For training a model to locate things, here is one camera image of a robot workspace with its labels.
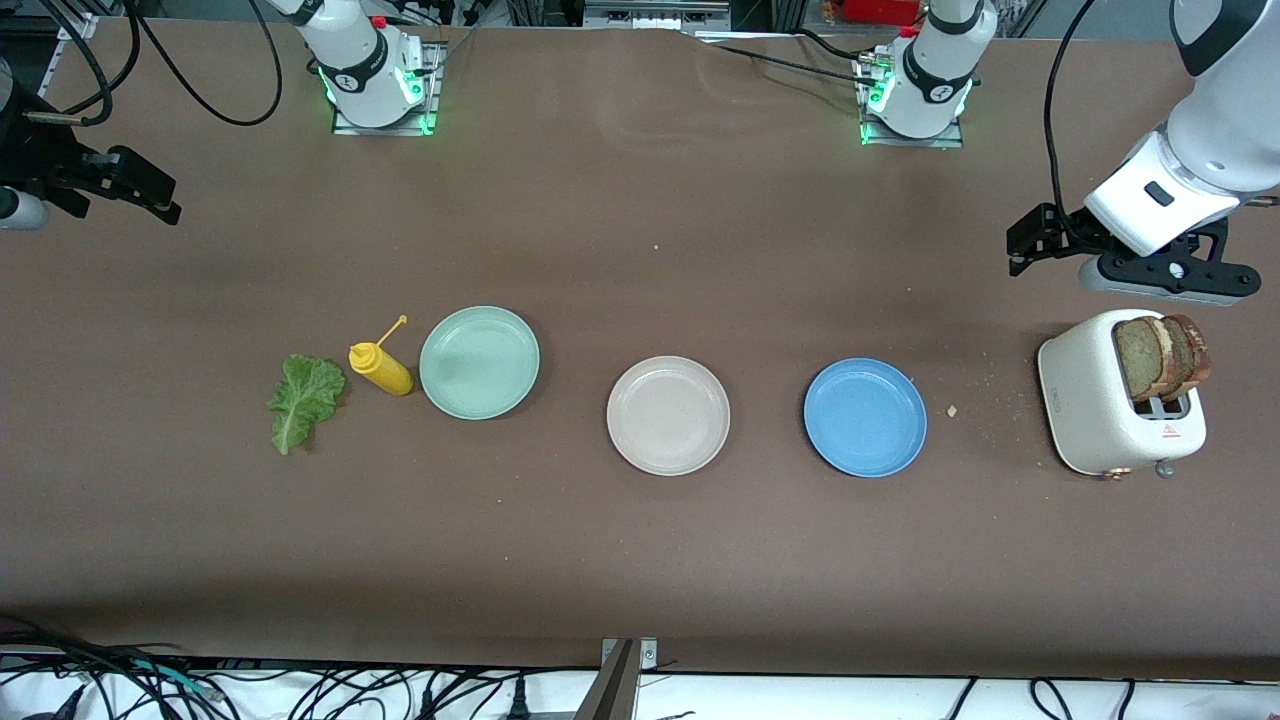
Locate light brown bread slice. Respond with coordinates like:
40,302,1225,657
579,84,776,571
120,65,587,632
1112,316,1181,403

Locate dark crust bread slice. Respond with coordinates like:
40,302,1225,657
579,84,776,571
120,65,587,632
1165,314,1212,389

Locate mint green plate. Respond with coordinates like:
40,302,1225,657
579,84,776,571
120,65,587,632
419,306,541,421

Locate short black table cable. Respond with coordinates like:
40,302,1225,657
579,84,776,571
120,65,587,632
790,28,866,61

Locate green lettuce leaf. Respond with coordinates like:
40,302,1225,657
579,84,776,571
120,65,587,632
267,355,347,456

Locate thick black cable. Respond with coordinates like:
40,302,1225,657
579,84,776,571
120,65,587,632
0,612,236,720

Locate black left camera bracket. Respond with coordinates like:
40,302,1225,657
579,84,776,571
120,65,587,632
1097,218,1261,298

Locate blue plate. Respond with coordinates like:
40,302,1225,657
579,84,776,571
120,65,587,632
803,358,928,479

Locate long black table cable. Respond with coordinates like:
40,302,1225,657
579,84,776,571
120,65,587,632
695,40,879,87

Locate beige plate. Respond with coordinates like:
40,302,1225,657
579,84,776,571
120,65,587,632
606,356,731,477

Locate looped black cable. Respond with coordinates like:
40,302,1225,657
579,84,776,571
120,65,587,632
1030,678,1077,720

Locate aluminium profile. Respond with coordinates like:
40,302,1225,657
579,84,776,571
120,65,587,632
55,0,101,41

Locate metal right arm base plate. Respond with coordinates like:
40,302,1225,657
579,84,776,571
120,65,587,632
330,40,443,137

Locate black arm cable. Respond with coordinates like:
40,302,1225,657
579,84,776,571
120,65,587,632
40,0,284,128
1043,0,1096,249

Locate metal corner bracket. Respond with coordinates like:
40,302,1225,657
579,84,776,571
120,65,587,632
600,637,659,673

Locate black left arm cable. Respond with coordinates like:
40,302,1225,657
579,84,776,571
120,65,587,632
1043,0,1096,249

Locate aluminium frame beam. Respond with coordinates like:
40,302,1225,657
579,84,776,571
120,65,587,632
583,0,733,31

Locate yellow mustard squeeze bottle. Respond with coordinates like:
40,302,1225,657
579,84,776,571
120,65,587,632
348,316,414,397

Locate dark metal frame bar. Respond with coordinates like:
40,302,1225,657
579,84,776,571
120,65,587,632
572,640,641,720

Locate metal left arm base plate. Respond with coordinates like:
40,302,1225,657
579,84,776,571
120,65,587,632
858,50,966,149

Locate red box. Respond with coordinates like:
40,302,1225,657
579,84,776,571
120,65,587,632
822,0,931,26

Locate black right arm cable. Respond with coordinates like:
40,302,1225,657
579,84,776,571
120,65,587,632
40,0,284,128

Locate teal cable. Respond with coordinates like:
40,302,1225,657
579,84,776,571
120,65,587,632
125,658,221,698

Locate cream white toaster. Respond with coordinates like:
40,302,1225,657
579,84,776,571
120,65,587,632
1037,309,1208,481

